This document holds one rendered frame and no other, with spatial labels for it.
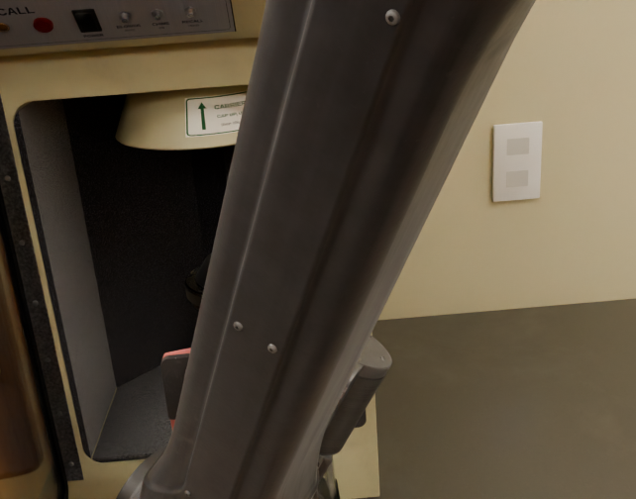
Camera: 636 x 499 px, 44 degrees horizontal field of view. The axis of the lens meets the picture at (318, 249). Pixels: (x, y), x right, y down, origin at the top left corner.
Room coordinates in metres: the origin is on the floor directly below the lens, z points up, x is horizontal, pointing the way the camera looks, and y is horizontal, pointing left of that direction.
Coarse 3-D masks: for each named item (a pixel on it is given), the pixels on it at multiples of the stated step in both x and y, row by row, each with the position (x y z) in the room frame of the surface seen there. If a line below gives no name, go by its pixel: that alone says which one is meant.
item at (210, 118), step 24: (144, 96) 0.70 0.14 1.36; (168, 96) 0.69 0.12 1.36; (192, 96) 0.68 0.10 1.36; (216, 96) 0.68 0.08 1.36; (240, 96) 0.69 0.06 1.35; (120, 120) 0.73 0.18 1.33; (144, 120) 0.69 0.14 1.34; (168, 120) 0.68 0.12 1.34; (192, 120) 0.67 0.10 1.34; (216, 120) 0.68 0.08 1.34; (240, 120) 0.68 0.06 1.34; (144, 144) 0.68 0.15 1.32; (168, 144) 0.67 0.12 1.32; (192, 144) 0.67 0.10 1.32; (216, 144) 0.67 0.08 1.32
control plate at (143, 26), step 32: (0, 0) 0.58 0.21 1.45; (32, 0) 0.58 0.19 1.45; (64, 0) 0.59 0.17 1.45; (96, 0) 0.59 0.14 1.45; (128, 0) 0.59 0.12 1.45; (160, 0) 0.59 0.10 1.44; (192, 0) 0.59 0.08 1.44; (224, 0) 0.60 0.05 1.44; (0, 32) 0.60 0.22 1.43; (32, 32) 0.61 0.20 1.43; (64, 32) 0.61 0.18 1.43; (96, 32) 0.61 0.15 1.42; (128, 32) 0.61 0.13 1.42; (160, 32) 0.62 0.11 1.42; (192, 32) 0.62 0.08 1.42; (224, 32) 0.62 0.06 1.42
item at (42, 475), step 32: (0, 256) 0.59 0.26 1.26; (0, 288) 0.58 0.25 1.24; (0, 320) 0.56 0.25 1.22; (0, 352) 0.54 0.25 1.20; (0, 384) 0.52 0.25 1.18; (32, 384) 0.60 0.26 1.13; (0, 416) 0.50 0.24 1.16; (32, 416) 0.58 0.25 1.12; (0, 448) 0.49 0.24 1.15; (32, 448) 0.56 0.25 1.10; (0, 480) 0.47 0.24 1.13; (32, 480) 0.54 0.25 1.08
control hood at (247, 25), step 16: (240, 0) 0.60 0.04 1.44; (256, 0) 0.60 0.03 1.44; (240, 16) 0.61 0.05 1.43; (256, 16) 0.61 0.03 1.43; (240, 32) 0.62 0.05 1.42; (256, 32) 0.63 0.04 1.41; (32, 48) 0.62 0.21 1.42; (48, 48) 0.62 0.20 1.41; (64, 48) 0.62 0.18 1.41; (80, 48) 0.62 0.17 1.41; (96, 48) 0.63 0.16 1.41; (112, 48) 0.63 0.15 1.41
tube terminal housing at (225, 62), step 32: (0, 64) 0.65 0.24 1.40; (32, 64) 0.65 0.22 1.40; (64, 64) 0.65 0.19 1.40; (96, 64) 0.65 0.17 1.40; (128, 64) 0.65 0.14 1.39; (160, 64) 0.65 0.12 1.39; (192, 64) 0.65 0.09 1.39; (224, 64) 0.65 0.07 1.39; (32, 96) 0.65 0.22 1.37; (64, 96) 0.65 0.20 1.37; (32, 224) 0.65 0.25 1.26; (64, 384) 0.65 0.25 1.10; (352, 448) 0.66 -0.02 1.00; (96, 480) 0.65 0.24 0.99; (352, 480) 0.66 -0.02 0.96
